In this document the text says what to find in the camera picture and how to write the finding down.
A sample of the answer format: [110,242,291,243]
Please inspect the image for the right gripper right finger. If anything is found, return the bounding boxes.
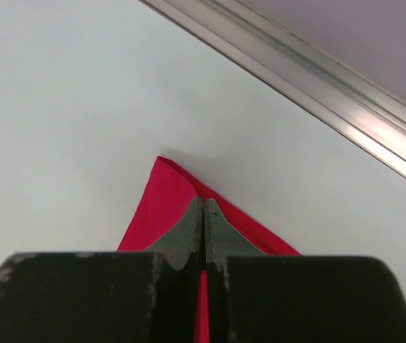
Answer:
[204,199,406,342]

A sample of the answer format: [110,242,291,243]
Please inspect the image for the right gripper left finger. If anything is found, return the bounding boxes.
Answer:
[0,198,203,342]

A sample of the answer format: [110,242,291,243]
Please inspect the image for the red t shirt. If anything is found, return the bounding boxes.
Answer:
[119,156,297,342]

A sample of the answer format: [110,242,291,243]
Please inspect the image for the aluminium rail frame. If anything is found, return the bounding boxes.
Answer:
[148,1,406,178]

